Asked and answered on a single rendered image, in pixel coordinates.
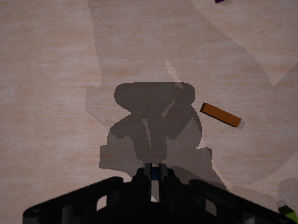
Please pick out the orange rod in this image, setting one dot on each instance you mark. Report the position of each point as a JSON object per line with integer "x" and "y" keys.
{"x": 220, "y": 115}

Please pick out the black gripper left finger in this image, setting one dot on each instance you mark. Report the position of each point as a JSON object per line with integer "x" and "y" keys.
{"x": 80, "y": 206}

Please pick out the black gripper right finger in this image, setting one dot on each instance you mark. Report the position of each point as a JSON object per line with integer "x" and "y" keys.
{"x": 230, "y": 208}

